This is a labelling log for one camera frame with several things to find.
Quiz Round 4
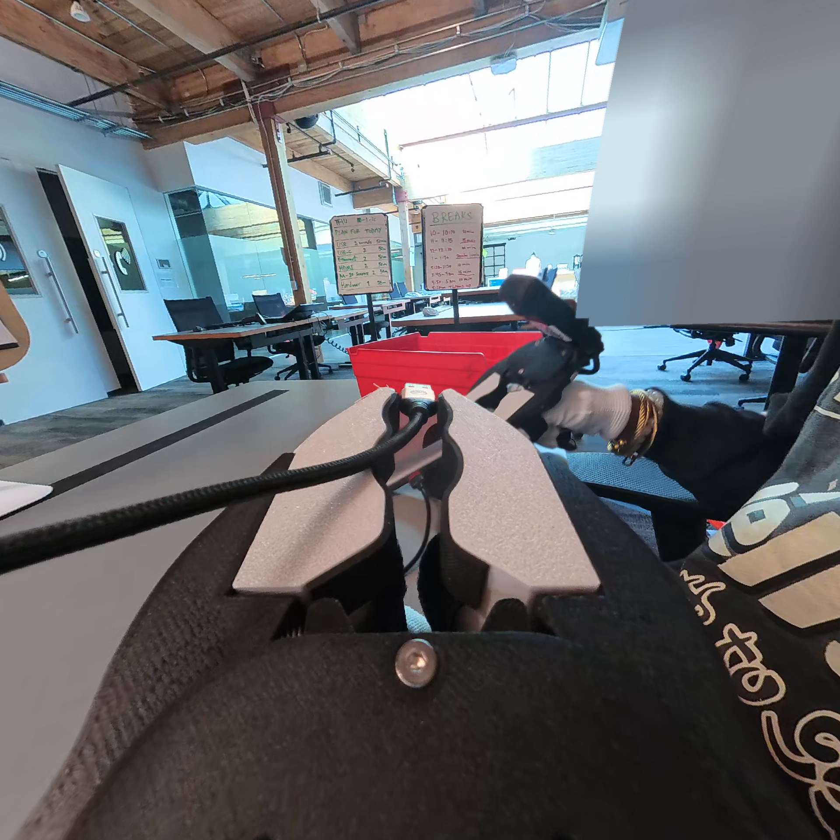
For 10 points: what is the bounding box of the white door with window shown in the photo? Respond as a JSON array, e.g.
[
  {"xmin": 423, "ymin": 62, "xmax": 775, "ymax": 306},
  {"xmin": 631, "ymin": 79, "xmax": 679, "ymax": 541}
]
[{"xmin": 58, "ymin": 164, "xmax": 193, "ymax": 392}]

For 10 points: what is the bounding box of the black mesh office chair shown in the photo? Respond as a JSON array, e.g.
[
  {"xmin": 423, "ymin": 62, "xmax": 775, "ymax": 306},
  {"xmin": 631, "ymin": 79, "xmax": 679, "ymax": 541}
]
[
  {"xmin": 164, "ymin": 297, "xmax": 273, "ymax": 388},
  {"xmin": 658, "ymin": 328, "xmax": 754, "ymax": 383},
  {"xmin": 252, "ymin": 293, "xmax": 329, "ymax": 380}
]

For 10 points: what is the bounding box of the whiteboard sign green heading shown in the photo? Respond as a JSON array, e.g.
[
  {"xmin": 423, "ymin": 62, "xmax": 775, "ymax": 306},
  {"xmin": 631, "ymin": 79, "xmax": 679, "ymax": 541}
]
[{"xmin": 421, "ymin": 203, "xmax": 484, "ymax": 322}]

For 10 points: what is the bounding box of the person's right forearm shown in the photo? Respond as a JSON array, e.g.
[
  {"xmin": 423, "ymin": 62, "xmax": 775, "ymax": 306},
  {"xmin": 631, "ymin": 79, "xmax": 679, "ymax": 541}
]
[{"xmin": 630, "ymin": 392, "xmax": 798, "ymax": 562}]

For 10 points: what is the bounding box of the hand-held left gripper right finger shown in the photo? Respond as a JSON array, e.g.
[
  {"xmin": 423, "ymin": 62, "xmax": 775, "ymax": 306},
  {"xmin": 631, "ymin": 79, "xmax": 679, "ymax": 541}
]
[{"xmin": 437, "ymin": 388, "xmax": 602, "ymax": 601}]

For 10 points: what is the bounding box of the person's right hand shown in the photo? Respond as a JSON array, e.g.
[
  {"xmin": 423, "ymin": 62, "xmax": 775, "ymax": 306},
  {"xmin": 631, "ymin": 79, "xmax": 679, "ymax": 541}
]
[{"xmin": 538, "ymin": 381, "xmax": 634, "ymax": 454}]

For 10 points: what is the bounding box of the black braided usb cable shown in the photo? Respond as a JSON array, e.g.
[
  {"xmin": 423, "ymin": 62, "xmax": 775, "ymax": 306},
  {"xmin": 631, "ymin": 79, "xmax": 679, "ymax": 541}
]
[{"xmin": 0, "ymin": 382, "xmax": 439, "ymax": 577}]

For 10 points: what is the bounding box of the wooden top office desk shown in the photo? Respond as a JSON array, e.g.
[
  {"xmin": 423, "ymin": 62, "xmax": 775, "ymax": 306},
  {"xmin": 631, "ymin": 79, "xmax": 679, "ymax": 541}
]
[
  {"xmin": 392, "ymin": 302, "xmax": 526, "ymax": 332},
  {"xmin": 152, "ymin": 308, "xmax": 368, "ymax": 395}
]

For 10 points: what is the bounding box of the red plastic bin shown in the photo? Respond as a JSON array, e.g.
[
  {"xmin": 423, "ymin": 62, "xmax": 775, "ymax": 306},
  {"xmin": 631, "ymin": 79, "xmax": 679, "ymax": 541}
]
[{"xmin": 348, "ymin": 331, "xmax": 546, "ymax": 454}]

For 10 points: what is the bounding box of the gold wrist bracelet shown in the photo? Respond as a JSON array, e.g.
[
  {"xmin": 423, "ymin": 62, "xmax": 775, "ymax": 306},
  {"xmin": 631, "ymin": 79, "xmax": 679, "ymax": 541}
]
[{"xmin": 607, "ymin": 387, "xmax": 665, "ymax": 466}]

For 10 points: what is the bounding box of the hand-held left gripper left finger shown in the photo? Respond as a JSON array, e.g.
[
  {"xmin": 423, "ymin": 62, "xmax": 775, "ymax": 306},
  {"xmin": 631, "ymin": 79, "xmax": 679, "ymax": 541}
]
[{"xmin": 231, "ymin": 387, "xmax": 400, "ymax": 597}]

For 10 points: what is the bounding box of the wooden support pillar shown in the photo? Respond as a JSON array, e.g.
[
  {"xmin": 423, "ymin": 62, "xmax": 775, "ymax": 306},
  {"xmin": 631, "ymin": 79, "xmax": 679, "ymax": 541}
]
[{"xmin": 256, "ymin": 105, "xmax": 312, "ymax": 309}]

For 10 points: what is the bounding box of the dark top office desk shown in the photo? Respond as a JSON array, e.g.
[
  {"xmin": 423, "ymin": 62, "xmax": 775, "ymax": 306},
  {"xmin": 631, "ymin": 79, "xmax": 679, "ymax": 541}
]
[{"xmin": 646, "ymin": 319, "xmax": 834, "ymax": 411}]

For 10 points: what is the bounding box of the whiteboard sign black heading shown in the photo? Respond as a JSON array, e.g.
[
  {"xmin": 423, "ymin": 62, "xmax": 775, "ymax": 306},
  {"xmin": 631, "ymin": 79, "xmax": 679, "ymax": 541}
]
[{"xmin": 330, "ymin": 213, "xmax": 393, "ymax": 342}]

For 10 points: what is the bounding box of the glass office partition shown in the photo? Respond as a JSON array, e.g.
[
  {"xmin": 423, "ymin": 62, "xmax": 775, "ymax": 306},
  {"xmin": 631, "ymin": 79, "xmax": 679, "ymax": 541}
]
[{"xmin": 164, "ymin": 187, "xmax": 309, "ymax": 309}]

